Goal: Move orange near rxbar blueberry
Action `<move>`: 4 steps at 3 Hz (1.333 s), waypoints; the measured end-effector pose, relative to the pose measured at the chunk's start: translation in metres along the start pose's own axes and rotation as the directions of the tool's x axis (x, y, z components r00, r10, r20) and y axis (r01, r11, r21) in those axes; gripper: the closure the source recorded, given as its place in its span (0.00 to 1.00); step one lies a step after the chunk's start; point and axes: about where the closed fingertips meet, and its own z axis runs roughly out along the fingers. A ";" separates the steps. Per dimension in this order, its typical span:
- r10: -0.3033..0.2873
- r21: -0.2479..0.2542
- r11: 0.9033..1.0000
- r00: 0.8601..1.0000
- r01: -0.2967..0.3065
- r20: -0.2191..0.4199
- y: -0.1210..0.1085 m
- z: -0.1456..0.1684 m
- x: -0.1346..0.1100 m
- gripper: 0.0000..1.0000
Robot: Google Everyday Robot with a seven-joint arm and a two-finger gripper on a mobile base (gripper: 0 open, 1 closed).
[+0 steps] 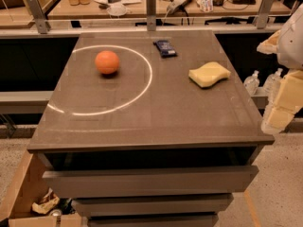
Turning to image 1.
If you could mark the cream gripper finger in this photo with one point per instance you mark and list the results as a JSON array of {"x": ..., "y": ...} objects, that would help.
[
  {"x": 284, "y": 101},
  {"x": 269, "y": 46}
]

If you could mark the white power strip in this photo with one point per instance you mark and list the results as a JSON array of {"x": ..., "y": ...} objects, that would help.
[{"x": 176, "y": 4}]

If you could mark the blue rxbar blueberry wrapper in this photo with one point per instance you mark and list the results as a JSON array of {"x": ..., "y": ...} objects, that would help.
[{"x": 165, "y": 48}]

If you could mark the metal bracket left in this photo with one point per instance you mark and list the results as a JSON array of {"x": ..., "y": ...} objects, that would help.
[{"x": 39, "y": 17}]

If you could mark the orange fruit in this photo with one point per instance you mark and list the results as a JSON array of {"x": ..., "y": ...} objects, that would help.
[{"x": 107, "y": 62}]

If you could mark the grey drawer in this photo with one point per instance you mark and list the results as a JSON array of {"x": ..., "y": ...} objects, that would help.
[
  {"x": 150, "y": 182},
  {"x": 154, "y": 205},
  {"x": 191, "y": 220}
]

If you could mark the clear plastic bottle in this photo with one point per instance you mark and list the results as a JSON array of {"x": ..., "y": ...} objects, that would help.
[
  {"x": 269, "y": 82},
  {"x": 251, "y": 83}
]

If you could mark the top grey drawer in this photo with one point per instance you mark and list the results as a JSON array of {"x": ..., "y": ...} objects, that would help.
[{"x": 150, "y": 182}]

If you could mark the metal bracket middle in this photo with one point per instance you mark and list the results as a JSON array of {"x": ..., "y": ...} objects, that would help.
[{"x": 151, "y": 14}]

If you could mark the clear plastic bottle left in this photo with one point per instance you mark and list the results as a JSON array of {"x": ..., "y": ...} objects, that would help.
[{"x": 251, "y": 83}]

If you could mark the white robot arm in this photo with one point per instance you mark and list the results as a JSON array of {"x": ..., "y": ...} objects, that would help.
[{"x": 290, "y": 42}]

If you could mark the middle grey drawer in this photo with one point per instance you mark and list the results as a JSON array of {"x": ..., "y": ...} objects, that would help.
[{"x": 154, "y": 205}]

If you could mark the cardboard box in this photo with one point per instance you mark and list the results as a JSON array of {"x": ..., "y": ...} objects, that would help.
[{"x": 28, "y": 186}]

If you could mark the bottom grey drawer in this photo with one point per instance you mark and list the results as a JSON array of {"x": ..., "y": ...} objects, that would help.
[{"x": 191, "y": 220}]

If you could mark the grey drawer cabinet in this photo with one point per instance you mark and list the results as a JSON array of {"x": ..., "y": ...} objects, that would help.
[{"x": 149, "y": 113}]

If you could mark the metal bracket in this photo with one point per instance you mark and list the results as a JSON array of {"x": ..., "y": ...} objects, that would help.
[
  {"x": 39, "y": 17},
  {"x": 261, "y": 19},
  {"x": 151, "y": 14}
]

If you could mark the clear plastic bottle right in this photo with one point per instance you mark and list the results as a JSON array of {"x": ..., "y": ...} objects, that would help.
[{"x": 269, "y": 82}]

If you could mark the patterned small box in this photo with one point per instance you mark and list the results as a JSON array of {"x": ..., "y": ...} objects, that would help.
[{"x": 205, "y": 5}]

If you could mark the white plate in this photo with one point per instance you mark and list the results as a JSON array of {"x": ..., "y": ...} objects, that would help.
[{"x": 117, "y": 10}]

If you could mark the crumpled yellow wrapper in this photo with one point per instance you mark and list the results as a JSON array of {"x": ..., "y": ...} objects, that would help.
[{"x": 48, "y": 202}]

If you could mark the wooden background desk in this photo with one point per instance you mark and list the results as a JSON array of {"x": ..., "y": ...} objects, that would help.
[{"x": 63, "y": 10}]

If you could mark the yellow sponge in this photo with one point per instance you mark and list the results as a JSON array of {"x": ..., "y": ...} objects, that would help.
[{"x": 209, "y": 74}]

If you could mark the metal bracket right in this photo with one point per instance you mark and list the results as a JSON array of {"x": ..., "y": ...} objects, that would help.
[{"x": 261, "y": 19}]

